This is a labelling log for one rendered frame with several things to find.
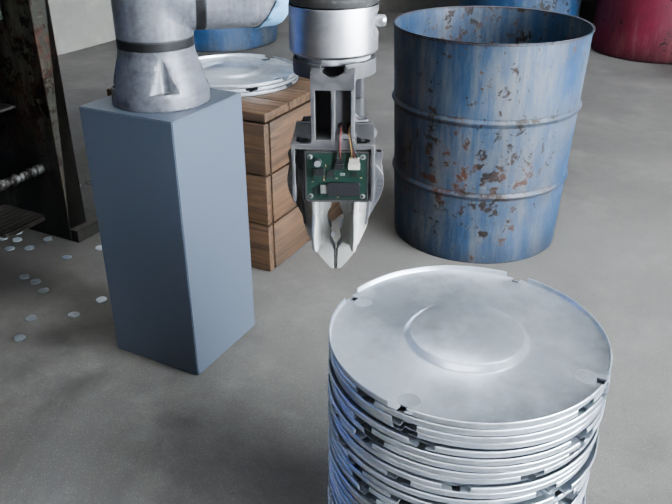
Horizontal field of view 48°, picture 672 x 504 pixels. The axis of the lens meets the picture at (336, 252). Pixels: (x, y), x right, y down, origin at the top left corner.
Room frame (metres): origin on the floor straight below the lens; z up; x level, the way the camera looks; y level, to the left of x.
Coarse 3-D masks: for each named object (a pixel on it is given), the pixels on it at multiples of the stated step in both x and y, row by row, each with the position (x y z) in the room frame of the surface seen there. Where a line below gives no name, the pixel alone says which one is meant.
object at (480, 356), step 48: (384, 288) 0.75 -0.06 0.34; (432, 288) 0.75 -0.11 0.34; (480, 288) 0.75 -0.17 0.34; (528, 288) 0.75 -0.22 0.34; (336, 336) 0.65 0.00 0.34; (384, 336) 0.65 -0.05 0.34; (432, 336) 0.64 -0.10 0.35; (480, 336) 0.64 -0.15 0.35; (528, 336) 0.65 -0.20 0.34; (576, 336) 0.65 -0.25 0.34; (384, 384) 0.57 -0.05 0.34; (432, 384) 0.57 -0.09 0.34; (480, 384) 0.57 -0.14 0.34; (528, 384) 0.57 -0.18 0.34; (576, 384) 0.57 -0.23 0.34
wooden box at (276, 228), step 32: (256, 96) 1.52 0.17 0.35; (288, 96) 1.52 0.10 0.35; (256, 128) 1.41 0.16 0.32; (288, 128) 1.48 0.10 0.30; (256, 160) 1.41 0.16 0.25; (288, 160) 1.47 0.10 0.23; (256, 192) 1.41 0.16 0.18; (288, 192) 1.47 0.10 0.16; (256, 224) 1.41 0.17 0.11; (288, 224) 1.47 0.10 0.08; (256, 256) 1.41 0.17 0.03; (288, 256) 1.46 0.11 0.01
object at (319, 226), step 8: (304, 200) 0.65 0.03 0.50; (312, 208) 0.63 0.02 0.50; (320, 208) 0.65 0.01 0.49; (328, 208) 0.65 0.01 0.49; (312, 216) 0.63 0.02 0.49; (320, 216) 0.65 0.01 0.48; (328, 216) 0.66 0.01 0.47; (304, 224) 0.65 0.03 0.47; (312, 224) 0.62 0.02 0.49; (320, 224) 0.65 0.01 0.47; (328, 224) 0.65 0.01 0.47; (312, 232) 0.61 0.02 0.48; (320, 232) 0.65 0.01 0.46; (328, 232) 0.65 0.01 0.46; (312, 240) 0.61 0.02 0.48; (320, 240) 0.64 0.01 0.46; (328, 240) 0.65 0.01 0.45; (312, 248) 0.61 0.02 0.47; (320, 248) 0.65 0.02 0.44; (328, 248) 0.65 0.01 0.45; (328, 256) 0.65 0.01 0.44; (328, 264) 0.65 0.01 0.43
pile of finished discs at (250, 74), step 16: (208, 64) 1.72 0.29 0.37; (224, 64) 1.69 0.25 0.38; (240, 64) 1.69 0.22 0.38; (256, 64) 1.72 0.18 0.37; (272, 64) 1.72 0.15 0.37; (288, 64) 1.72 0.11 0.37; (208, 80) 1.58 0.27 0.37; (224, 80) 1.58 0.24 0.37; (240, 80) 1.58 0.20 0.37; (256, 80) 1.58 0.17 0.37; (272, 80) 1.58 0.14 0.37; (288, 80) 1.59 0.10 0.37
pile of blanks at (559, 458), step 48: (336, 384) 0.61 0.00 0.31; (336, 432) 0.61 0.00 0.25; (384, 432) 0.54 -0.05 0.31; (432, 432) 0.52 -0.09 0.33; (576, 432) 0.54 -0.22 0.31; (336, 480) 0.61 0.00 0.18; (384, 480) 0.54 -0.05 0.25; (432, 480) 0.53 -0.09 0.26; (480, 480) 0.51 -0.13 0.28; (528, 480) 0.53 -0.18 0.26; (576, 480) 0.55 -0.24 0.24
